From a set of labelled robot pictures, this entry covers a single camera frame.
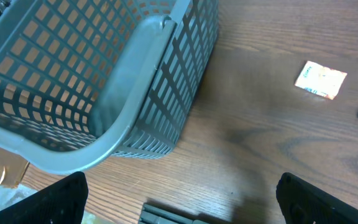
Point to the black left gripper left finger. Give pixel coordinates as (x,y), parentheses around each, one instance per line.
(62,202)

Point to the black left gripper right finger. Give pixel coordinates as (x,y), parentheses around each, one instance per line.
(303,203)

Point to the grey plastic basket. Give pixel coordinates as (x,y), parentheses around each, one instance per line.
(84,80)

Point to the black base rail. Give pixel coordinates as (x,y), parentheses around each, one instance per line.
(154,215)

